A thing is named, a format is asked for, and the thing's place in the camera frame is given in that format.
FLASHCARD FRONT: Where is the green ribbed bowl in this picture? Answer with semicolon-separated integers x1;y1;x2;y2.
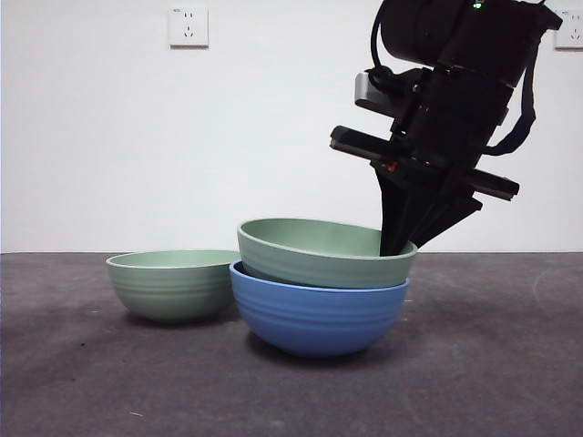
236;218;419;290
105;249;242;325

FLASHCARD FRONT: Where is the blue ribbed bowl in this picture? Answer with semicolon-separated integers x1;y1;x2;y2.
229;260;410;358

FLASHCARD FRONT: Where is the black flat strap cable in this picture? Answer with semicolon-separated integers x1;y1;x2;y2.
485;8;564;158

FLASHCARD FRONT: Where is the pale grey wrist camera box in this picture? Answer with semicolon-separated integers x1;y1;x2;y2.
353;70;423;117

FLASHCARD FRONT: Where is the thin black cable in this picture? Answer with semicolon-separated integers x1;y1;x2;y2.
370;0;398;88

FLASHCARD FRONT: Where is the white wall socket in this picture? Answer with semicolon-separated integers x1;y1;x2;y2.
169;6;210;49
553;9;583;51

